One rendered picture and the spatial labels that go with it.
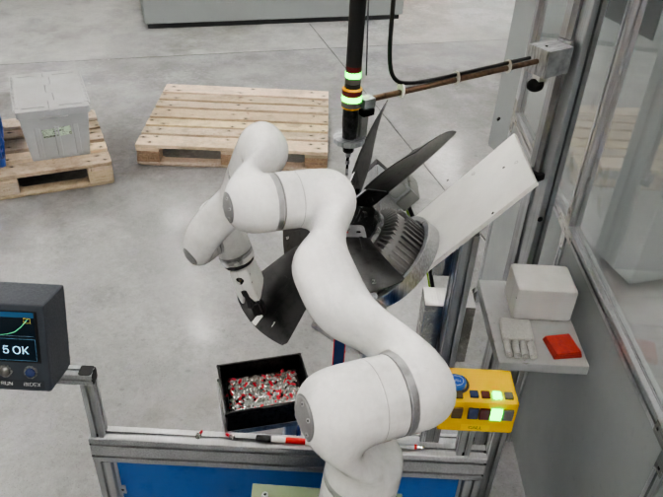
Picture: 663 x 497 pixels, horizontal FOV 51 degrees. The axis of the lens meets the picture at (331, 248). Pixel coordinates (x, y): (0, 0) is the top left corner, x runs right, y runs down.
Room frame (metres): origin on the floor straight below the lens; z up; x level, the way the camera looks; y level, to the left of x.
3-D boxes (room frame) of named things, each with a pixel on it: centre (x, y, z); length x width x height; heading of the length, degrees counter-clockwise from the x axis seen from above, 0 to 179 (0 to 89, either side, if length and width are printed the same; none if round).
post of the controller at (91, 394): (1.04, 0.50, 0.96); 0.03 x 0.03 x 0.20; 0
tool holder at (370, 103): (1.40, -0.03, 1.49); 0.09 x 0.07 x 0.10; 125
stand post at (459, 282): (1.54, -0.36, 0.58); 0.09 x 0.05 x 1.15; 0
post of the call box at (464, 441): (1.04, -0.32, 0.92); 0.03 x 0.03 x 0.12; 0
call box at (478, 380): (1.04, -0.32, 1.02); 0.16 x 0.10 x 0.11; 90
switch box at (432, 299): (1.63, -0.36, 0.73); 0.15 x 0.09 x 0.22; 90
